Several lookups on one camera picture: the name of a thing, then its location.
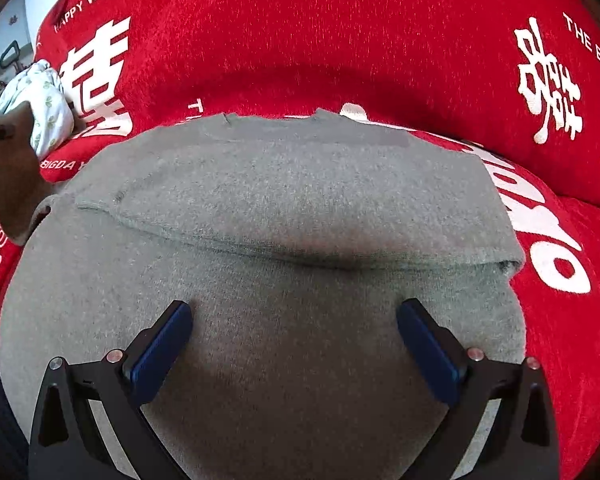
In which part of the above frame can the grey knitted garment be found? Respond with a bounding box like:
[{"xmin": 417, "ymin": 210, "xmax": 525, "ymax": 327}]
[{"xmin": 0, "ymin": 110, "xmax": 526, "ymax": 479}]

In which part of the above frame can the brown cloth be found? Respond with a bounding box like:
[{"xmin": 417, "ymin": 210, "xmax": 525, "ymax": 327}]
[{"xmin": 0, "ymin": 101, "xmax": 55, "ymax": 246}]

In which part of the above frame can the red wedding bedspread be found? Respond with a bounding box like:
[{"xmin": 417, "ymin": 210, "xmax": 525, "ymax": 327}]
[{"xmin": 0, "ymin": 0, "xmax": 600, "ymax": 480}]

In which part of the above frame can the black handle stand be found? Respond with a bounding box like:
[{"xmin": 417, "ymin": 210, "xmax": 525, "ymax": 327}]
[{"xmin": 0, "ymin": 40, "xmax": 21, "ymax": 70}]

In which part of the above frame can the white floral cloth bundle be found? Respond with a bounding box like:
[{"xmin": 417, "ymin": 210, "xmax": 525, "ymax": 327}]
[{"xmin": 0, "ymin": 61, "xmax": 74, "ymax": 162}]

